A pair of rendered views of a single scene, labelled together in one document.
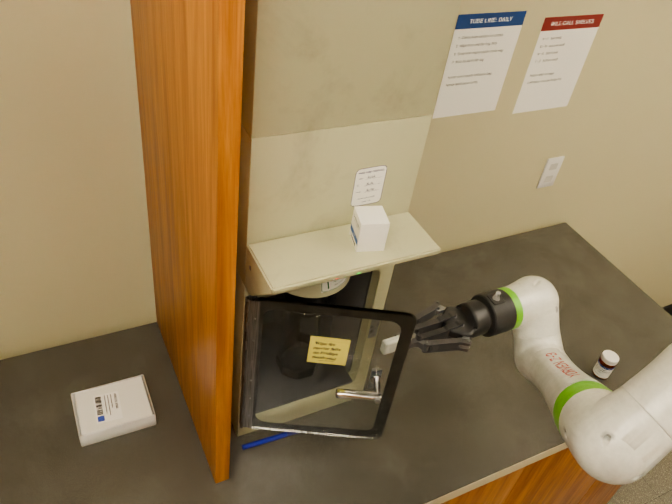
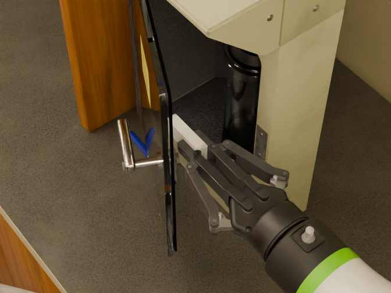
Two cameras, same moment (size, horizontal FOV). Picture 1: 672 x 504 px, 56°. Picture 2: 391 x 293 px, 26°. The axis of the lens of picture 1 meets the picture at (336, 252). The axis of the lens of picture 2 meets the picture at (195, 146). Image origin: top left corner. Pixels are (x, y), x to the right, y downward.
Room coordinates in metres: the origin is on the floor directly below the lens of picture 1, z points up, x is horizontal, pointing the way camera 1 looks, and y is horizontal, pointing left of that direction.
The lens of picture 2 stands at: (0.79, -0.83, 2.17)
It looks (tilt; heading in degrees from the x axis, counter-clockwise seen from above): 53 degrees down; 84
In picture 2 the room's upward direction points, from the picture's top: straight up
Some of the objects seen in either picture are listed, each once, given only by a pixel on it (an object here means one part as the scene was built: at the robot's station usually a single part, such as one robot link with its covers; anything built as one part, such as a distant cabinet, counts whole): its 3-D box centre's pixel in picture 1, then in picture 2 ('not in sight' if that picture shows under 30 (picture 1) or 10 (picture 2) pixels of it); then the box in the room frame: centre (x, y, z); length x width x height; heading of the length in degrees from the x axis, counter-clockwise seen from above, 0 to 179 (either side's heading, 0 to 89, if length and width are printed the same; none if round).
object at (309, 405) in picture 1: (323, 376); (150, 107); (0.80, -0.02, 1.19); 0.30 x 0.01 x 0.40; 95
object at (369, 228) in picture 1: (369, 228); not in sight; (0.85, -0.05, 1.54); 0.05 x 0.05 x 0.06; 19
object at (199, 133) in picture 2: not in sight; (212, 142); (0.88, -0.16, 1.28); 0.05 x 0.03 x 0.01; 122
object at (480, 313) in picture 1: (462, 321); (265, 217); (0.93, -0.28, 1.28); 0.09 x 0.08 x 0.07; 122
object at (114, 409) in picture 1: (113, 409); not in sight; (0.79, 0.43, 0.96); 0.16 x 0.12 x 0.04; 122
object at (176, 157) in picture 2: not in sight; (171, 166); (0.82, -0.12, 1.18); 0.02 x 0.02 x 0.06; 5
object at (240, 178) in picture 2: (432, 325); (237, 177); (0.90, -0.22, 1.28); 0.11 x 0.01 x 0.04; 121
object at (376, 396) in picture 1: (359, 388); (137, 144); (0.78, -0.09, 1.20); 0.10 x 0.05 x 0.03; 95
